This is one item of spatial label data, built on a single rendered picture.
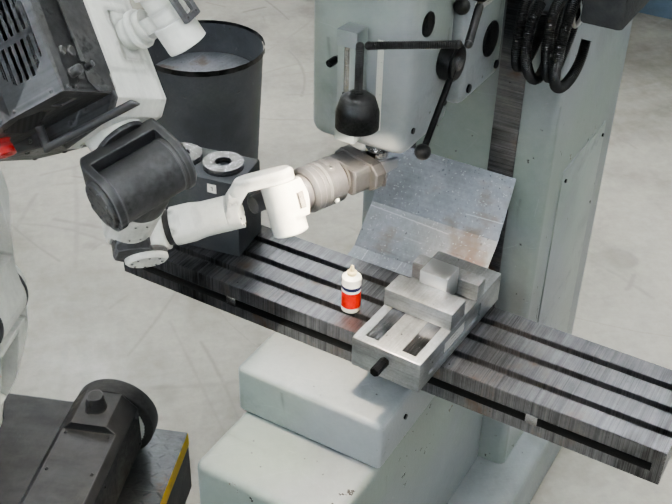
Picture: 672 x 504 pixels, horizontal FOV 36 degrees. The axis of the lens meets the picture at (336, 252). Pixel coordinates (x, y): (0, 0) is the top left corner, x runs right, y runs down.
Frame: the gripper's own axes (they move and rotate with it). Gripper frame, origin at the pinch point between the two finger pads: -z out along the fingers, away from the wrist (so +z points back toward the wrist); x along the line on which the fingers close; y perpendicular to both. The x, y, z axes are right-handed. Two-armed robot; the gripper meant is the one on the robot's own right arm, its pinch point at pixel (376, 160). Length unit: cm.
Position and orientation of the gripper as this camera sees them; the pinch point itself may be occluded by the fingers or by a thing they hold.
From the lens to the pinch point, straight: 201.9
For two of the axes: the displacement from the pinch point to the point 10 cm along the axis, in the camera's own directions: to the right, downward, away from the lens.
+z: -7.5, 3.6, -5.5
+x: -6.6, -4.4, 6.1
